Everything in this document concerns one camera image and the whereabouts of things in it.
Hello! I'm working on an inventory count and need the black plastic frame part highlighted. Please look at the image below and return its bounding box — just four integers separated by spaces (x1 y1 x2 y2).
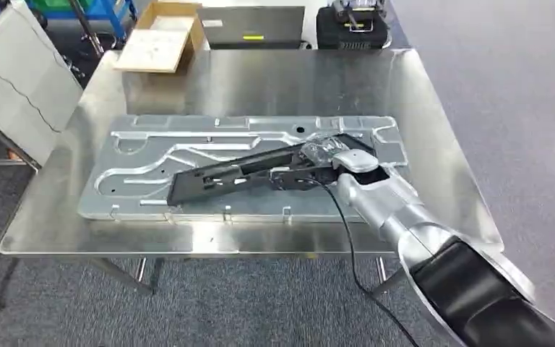
166 133 379 207

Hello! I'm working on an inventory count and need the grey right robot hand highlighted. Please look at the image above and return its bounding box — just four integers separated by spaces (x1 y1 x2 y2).
300 135 380 182

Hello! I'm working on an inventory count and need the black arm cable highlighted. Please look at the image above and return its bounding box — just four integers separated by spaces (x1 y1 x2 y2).
296 178 421 347

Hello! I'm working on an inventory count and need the blue cart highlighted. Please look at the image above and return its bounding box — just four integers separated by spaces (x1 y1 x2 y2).
26 0 138 40

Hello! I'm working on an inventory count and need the open cardboard box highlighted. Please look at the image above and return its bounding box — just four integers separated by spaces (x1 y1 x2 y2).
113 1 207 74

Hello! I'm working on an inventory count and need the black power unit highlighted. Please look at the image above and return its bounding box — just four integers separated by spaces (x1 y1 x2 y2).
315 0 395 51

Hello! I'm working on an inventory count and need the pressed sheet metal panel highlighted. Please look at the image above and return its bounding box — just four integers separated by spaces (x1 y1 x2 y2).
77 113 409 225

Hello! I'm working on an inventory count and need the steel table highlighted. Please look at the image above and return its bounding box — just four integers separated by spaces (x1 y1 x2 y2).
0 46 506 312

